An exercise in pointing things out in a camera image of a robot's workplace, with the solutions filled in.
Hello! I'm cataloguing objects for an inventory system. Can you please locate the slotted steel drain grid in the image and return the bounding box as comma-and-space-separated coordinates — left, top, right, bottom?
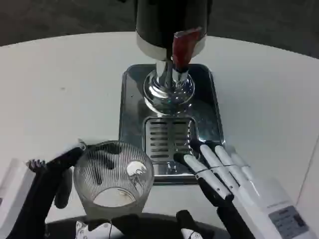
144, 116, 198, 163

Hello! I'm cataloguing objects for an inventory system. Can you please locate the red dispenser tap handle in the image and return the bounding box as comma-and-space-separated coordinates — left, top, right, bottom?
171, 26, 203, 69

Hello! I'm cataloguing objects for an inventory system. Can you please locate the black drink dispenser chrome stand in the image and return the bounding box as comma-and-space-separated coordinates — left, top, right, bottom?
135, 0, 213, 118

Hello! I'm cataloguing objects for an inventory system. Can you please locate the steel drip tray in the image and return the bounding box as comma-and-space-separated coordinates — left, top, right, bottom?
118, 63, 225, 186

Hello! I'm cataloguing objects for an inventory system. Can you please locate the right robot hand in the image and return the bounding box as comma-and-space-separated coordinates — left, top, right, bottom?
173, 139, 314, 239

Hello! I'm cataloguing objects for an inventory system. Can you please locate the clear ribbed glass cup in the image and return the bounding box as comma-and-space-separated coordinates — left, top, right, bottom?
72, 140, 155, 215

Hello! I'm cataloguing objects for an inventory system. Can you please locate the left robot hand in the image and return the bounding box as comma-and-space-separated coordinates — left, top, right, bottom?
0, 138, 87, 239

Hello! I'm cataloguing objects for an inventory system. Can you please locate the black robot torso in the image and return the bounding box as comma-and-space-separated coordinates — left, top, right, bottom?
44, 210, 231, 239

